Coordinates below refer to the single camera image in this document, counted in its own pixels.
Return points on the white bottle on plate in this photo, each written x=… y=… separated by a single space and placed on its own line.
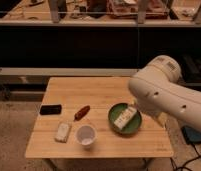
x=125 y=117

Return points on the white plastic cup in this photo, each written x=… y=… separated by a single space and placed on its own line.
x=86 y=136

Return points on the blue box on floor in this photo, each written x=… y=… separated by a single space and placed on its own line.
x=191 y=135

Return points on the green round plate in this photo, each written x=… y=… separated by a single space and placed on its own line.
x=132 y=127

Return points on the black rectangular sponge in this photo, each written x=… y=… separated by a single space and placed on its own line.
x=50 y=109

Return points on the red-brown sausage toy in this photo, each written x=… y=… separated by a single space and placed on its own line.
x=81 y=113

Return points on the long shelf rail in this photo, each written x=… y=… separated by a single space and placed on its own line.
x=103 y=23

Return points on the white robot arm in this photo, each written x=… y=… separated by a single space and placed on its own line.
x=156 y=90

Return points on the white rectangular packet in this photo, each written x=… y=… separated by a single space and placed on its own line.
x=62 y=132

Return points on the wooden table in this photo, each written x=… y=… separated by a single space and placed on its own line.
x=100 y=93

